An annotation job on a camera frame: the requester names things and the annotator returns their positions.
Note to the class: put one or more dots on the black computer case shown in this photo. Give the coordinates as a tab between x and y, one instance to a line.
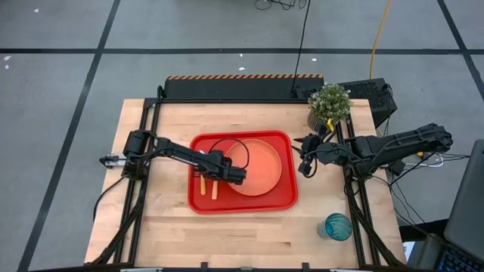
372	98

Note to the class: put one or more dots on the teal faceted plastic cup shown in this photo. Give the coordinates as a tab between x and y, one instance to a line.
337	226

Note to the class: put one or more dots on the green plant in ribbed pot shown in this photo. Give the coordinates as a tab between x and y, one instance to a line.
329	102

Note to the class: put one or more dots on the orange round plate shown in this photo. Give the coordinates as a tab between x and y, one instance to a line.
261	166

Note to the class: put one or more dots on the black metal table frame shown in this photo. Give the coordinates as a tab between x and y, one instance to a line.
189	101

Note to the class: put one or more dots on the black box with hazard stripes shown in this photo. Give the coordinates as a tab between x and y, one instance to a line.
242	88

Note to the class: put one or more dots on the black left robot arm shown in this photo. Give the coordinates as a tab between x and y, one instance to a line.
177	151

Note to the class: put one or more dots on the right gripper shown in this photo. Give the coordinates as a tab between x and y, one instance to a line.
331	153

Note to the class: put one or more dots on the grey laptop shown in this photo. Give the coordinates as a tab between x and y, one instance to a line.
467	204

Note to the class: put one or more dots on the yellow tag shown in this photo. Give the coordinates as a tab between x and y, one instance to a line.
330	124

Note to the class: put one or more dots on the red plastic tray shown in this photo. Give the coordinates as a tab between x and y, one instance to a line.
264	204

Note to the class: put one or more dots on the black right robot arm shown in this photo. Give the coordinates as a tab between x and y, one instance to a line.
408	141

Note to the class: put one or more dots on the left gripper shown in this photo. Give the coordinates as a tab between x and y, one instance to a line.
215	164

